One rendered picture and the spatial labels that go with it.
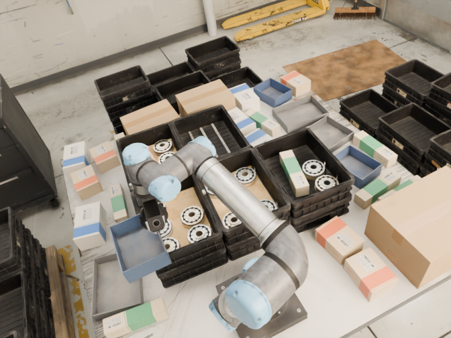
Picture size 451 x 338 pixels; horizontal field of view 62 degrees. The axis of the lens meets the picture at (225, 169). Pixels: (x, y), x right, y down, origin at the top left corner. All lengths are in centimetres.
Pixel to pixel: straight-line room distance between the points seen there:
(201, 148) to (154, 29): 386
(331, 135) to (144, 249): 128
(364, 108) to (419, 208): 159
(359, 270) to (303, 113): 109
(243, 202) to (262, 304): 26
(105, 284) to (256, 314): 101
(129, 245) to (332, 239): 81
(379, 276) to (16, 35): 411
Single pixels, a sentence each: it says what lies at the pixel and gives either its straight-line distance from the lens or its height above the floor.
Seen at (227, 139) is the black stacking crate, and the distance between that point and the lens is 201.
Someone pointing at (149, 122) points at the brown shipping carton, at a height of 86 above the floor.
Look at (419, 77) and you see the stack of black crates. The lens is 334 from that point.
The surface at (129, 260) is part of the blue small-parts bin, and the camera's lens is 135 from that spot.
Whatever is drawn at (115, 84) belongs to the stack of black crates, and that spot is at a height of 50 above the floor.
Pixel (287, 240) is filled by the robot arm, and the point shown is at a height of 135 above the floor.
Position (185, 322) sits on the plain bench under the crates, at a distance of 160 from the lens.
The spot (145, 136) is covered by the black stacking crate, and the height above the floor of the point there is 90.
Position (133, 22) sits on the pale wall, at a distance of 475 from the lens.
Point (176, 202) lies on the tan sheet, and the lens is 176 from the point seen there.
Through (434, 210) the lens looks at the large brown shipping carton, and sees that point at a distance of 167.
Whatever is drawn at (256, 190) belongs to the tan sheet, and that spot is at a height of 83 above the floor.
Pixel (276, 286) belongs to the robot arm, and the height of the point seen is 133.
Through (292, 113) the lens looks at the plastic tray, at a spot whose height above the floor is 70.
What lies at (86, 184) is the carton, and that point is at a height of 77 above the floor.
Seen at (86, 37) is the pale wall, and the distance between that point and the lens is 472.
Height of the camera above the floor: 214
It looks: 45 degrees down
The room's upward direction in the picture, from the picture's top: 10 degrees counter-clockwise
